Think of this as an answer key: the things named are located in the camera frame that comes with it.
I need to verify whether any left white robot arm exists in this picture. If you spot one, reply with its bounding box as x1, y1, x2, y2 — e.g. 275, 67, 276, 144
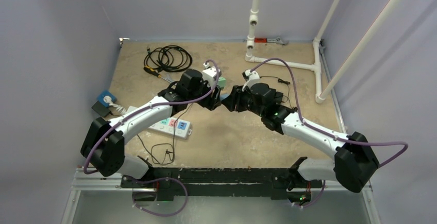
80, 67, 221, 187

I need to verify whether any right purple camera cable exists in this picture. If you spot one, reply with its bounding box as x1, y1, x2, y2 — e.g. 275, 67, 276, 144
250, 57, 409, 168

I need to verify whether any yellow handled screwdriver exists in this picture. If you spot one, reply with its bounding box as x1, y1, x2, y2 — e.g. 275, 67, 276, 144
143, 66, 161, 78

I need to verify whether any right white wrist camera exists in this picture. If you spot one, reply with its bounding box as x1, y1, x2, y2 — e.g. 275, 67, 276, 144
242, 70, 260, 92

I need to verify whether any purple camera cable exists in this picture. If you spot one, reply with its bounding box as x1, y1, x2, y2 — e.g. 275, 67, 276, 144
82, 59, 220, 176
250, 57, 409, 168

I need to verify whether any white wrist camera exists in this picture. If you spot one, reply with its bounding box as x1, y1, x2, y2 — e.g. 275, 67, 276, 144
242, 70, 260, 92
201, 67, 222, 87

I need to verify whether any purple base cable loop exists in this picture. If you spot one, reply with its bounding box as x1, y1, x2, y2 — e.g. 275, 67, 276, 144
131, 176, 189, 217

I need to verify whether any blue wall socket box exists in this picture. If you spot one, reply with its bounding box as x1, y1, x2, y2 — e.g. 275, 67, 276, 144
96, 90, 117, 108

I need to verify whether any green plug adapter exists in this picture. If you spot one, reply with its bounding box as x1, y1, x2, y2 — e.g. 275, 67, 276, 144
217, 77, 226, 90

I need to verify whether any silver open-end wrench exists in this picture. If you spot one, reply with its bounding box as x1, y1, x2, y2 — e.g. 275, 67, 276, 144
161, 74, 174, 83

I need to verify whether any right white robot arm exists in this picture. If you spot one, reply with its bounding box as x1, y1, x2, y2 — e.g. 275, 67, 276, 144
220, 83, 380, 193

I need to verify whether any black plug adapter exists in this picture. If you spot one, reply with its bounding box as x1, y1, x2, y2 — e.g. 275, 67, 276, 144
260, 76, 299, 110

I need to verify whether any blue plug adapter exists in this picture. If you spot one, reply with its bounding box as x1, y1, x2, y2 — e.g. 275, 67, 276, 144
220, 94, 229, 101

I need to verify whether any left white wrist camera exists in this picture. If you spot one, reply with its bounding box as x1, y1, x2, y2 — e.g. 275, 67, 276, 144
201, 67, 222, 87

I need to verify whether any thin black adapter cable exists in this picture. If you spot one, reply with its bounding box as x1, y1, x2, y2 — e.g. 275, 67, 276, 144
136, 104, 194, 166

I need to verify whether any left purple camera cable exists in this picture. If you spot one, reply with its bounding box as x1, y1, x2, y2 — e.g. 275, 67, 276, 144
82, 59, 220, 176

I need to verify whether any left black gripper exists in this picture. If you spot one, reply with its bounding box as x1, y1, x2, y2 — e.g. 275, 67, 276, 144
188, 77, 221, 111

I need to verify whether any red handled adjustable wrench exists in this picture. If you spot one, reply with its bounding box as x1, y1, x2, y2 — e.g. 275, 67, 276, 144
254, 37, 289, 45

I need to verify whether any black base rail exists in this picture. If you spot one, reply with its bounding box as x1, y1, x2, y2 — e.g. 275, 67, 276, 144
121, 166, 322, 201

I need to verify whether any white PVC pipe frame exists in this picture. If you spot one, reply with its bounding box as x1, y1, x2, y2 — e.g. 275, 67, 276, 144
244, 0, 419, 105

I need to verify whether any coiled black cable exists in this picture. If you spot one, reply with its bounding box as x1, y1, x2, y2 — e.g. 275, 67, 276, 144
143, 45, 193, 73

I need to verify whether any white coiled strip cord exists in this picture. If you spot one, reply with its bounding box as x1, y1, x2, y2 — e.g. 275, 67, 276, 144
107, 97, 129, 114

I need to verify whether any white colourful power strip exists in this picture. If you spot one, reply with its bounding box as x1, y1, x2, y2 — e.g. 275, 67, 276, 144
126, 106, 193, 139

